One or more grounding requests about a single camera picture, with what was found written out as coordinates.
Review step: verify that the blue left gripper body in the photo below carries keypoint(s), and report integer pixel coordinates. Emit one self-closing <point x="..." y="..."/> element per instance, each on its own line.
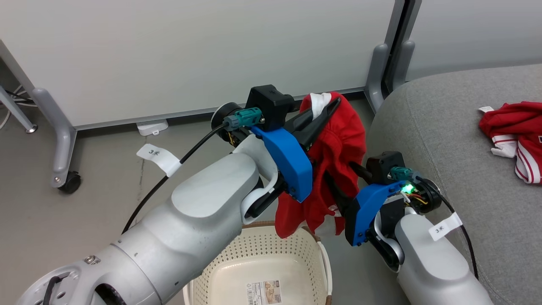
<point x="290" y="163"/>

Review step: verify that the red garment with white stripes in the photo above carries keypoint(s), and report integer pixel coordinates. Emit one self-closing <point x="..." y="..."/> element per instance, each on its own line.
<point x="514" y="131"/>

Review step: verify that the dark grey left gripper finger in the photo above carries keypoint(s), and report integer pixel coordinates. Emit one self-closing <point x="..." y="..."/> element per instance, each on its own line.
<point x="324" y="120"/>
<point x="307" y="118"/>

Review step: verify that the grey fabric sofa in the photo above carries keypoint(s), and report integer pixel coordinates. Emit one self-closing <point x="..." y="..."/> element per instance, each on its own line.
<point x="457" y="182"/>

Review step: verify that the large white partition panel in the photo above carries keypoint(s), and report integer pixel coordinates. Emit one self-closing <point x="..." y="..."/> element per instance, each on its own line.
<point x="190" y="51"/>

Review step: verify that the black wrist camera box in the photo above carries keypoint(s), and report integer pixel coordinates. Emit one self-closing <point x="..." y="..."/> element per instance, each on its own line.
<point x="383" y="165"/>
<point x="269" y="106"/>

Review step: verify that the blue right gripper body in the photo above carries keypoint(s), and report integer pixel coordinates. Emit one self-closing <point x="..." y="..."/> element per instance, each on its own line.
<point x="370" y="201"/>

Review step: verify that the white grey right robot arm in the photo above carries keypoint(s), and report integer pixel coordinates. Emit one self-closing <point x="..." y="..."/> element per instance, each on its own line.
<point x="427" y="258"/>

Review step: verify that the cream perforated laundry basket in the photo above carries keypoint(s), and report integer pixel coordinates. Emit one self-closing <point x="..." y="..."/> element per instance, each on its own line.
<point x="262" y="258"/>

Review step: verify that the grey slanted metal leg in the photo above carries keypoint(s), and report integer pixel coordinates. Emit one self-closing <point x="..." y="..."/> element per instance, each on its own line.
<point x="17" y="110"/>

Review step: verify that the grey upright partition foot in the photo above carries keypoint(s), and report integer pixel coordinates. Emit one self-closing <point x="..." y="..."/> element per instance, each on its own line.
<point x="402" y="63"/>
<point x="376" y="76"/>

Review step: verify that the small white floor box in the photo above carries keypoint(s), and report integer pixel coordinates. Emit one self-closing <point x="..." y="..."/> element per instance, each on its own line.
<point x="152" y="126"/>

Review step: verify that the red garment with white collar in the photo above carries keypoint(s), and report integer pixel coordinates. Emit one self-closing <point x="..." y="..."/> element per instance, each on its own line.
<point x="338" y="156"/>

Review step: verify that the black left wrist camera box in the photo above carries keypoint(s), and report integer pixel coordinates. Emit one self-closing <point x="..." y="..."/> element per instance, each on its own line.
<point x="269" y="106"/>

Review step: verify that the printed sticker in basket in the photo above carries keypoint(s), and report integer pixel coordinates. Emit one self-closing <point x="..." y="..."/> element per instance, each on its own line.
<point x="263" y="293"/>

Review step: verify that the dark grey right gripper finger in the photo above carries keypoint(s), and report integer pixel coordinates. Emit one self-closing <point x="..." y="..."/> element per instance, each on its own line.
<point x="341" y="197"/>
<point x="362" y="170"/>

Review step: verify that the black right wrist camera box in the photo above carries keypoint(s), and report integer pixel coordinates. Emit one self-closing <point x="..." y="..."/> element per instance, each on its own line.
<point x="383" y="165"/>

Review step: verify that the grey partition foot with caster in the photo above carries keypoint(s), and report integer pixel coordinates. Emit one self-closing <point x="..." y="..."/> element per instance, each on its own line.
<point x="57" y="127"/>

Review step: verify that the black caster wheel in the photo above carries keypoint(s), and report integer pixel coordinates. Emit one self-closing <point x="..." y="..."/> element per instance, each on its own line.
<point x="70" y="182"/>

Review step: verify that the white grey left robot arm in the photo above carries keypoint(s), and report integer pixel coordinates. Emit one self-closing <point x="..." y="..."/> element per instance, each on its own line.
<point x="182" y="228"/>

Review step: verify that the narrow white partition panel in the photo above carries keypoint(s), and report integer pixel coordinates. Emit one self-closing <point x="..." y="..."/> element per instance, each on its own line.
<point x="478" y="34"/>

